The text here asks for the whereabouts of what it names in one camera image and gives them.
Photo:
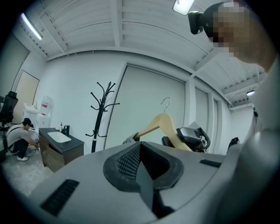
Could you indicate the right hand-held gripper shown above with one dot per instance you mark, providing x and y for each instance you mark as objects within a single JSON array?
[{"x": 190, "y": 137}]

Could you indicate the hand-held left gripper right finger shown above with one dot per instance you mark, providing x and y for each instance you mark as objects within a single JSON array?
[{"x": 168, "y": 170}]

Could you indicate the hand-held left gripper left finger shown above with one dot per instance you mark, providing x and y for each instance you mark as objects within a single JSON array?
[{"x": 122, "y": 168}]

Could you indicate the wooden clothes hanger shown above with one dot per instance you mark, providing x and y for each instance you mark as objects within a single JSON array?
[{"x": 163, "y": 122}]

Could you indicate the narrow window blind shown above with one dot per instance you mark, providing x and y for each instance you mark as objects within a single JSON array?
[{"x": 201, "y": 109}]

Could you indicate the dark-topped wooden sink cabinet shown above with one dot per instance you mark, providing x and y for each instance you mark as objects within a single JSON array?
[{"x": 65, "y": 153}]

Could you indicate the black coat rack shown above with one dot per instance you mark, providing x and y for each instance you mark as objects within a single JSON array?
[{"x": 99, "y": 113}]

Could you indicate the black faucet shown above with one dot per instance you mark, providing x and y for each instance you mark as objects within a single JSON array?
[{"x": 65, "y": 129}]

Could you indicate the white sink basin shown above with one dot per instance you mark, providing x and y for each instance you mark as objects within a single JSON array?
[{"x": 59, "y": 136}]

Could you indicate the white panel with red label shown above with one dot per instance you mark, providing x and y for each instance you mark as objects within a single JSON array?
[{"x": 47, "y": 105}]

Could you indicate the person's white shirt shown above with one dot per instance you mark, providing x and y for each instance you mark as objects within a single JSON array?
[{"x": 267, "y": 122}]

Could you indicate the white appliance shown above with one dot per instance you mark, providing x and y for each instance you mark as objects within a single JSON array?
[{"x": 29, "y": 111}]

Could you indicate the beige door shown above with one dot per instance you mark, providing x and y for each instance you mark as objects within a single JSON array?
[{"x": 25, "y": 96}]

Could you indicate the black office chair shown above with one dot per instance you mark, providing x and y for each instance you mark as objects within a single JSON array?
[{"x": 7, "y": 107}]

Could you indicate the person's head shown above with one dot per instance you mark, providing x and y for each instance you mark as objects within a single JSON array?
[{"x": 240, "y": 28}]

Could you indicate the ceiling panel lamp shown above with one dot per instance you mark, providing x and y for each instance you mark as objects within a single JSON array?
[{"x": 182, "y": 6}]

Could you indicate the ceiling tube light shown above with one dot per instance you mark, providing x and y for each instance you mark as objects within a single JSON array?
[{"x": 31, "y": 26}]

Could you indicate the black head-worn camera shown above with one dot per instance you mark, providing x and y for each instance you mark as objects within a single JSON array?
[{"x": 195, "y": 22}]

